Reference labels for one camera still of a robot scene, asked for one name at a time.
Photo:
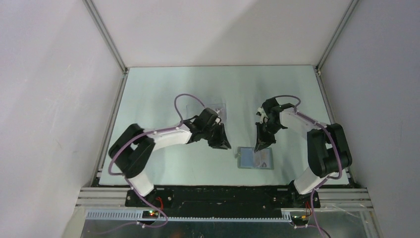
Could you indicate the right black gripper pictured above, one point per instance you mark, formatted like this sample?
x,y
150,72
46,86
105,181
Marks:
x,y
263,142

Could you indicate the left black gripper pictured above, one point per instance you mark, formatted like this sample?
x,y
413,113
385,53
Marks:
x,y
221,142

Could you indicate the blue card wallet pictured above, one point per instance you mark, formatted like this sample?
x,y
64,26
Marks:
x,y
247,158

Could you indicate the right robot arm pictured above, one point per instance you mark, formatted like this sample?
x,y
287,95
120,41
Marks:
x,y
327,147

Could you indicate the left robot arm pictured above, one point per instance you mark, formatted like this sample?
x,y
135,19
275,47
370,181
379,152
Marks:
x,y
132,150

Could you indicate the stack of VIP cards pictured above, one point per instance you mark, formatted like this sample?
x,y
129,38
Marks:
x,y
222,113

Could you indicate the right controller board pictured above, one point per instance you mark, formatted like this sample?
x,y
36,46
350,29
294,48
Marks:
x,y
300,221

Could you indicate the controller board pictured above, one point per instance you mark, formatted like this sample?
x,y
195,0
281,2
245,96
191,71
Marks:
x,y
300,221
150,214

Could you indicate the left controller board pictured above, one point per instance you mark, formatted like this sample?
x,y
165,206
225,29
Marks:
x,y
150,214

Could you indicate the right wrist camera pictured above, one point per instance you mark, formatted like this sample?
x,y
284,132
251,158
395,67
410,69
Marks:
x,y
261,113

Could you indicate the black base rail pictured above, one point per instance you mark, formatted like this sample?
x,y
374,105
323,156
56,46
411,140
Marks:
x,y
267,201

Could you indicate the white slotted cable duct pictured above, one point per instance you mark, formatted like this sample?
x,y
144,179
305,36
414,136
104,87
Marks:
x,y
141,215

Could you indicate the right aluminium frame post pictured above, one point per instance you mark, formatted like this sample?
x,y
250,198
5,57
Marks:
x,y
336,34

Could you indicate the aluminium frame post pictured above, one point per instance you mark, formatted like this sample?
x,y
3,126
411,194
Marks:
x,y
105,34
336,34

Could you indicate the left aluminium frame post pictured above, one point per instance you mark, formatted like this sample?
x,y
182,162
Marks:
x,y
105,34

